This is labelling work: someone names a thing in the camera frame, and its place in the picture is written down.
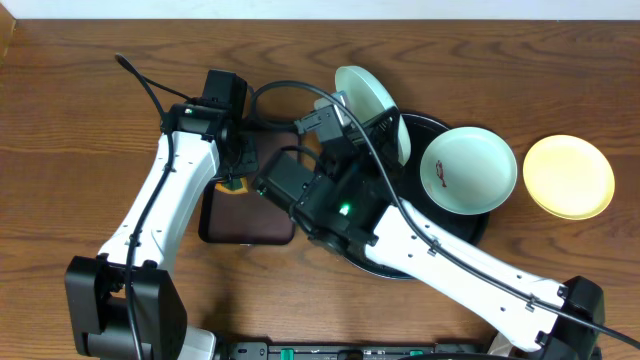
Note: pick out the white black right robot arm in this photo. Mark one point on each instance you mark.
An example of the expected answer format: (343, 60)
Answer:
(370, 194)

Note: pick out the light blue plate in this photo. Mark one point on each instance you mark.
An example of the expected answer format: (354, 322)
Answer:
(366, 95)

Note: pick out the light green plate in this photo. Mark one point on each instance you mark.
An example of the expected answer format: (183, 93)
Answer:
(468, 170)

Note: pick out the green yellow sponge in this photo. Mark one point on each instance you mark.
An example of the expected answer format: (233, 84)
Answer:
(235, 186)

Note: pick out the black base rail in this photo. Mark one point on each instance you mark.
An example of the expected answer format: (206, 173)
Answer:
(264, 351)

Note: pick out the black rectangular tray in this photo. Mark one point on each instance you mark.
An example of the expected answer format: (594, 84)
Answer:
(244, 216)

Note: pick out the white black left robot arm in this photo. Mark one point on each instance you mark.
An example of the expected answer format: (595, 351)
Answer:
(122, 302)

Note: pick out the yellow plate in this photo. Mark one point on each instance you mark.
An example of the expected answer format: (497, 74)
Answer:
(568, 177)

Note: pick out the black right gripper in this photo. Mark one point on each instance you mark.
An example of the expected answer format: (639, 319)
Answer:
(381, 149)

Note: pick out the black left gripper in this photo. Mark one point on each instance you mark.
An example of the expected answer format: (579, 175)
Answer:
(245, 157)

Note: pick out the black round tray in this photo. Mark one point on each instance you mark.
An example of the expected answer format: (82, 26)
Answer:
(422, 130)

